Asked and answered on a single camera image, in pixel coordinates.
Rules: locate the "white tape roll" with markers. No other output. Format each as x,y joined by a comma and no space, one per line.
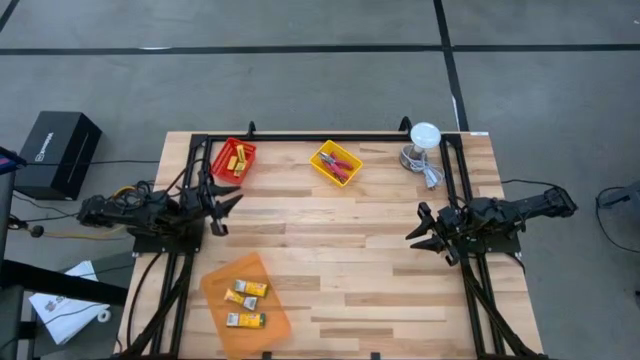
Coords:
104,316

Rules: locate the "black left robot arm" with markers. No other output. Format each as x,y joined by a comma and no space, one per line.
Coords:
125,214

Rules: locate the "pale green eraser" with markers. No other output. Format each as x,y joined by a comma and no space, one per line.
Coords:
238,173

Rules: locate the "black metal table frame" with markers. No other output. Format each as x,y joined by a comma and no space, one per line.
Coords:
325,137

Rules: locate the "yellow plastic basket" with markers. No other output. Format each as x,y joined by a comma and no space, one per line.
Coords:
352,172

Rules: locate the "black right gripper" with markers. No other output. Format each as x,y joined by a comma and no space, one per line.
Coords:
447,227

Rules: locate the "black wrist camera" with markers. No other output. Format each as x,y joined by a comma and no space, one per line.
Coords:
450,220
192,205

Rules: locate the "black beam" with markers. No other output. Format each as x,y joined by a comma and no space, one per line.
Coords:
60,285

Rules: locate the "yellow crayon box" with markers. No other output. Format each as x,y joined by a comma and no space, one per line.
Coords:
251,288
245,320
241,300

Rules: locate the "red plastic basket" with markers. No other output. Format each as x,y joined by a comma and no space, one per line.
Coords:
222,167

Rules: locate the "white paper sheets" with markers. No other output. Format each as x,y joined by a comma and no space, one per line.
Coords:
65,312

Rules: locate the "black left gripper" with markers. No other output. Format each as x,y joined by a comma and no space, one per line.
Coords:
202,210

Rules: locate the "blue object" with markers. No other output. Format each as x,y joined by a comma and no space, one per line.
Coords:
9,161

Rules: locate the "white bulb table lamp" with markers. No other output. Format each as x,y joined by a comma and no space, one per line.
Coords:
425,135

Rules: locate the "black cardboard box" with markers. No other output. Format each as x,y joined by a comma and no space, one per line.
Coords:
57,152

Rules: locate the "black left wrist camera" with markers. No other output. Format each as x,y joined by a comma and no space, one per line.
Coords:
192,205

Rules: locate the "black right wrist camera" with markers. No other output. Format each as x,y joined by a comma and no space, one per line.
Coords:
450,220

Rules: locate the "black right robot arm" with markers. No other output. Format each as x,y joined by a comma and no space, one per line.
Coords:
520,212

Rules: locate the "black round plug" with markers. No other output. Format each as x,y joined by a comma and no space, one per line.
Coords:
36,231

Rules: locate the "orange translucent plastic bin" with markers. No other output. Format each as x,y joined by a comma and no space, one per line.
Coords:
245,340

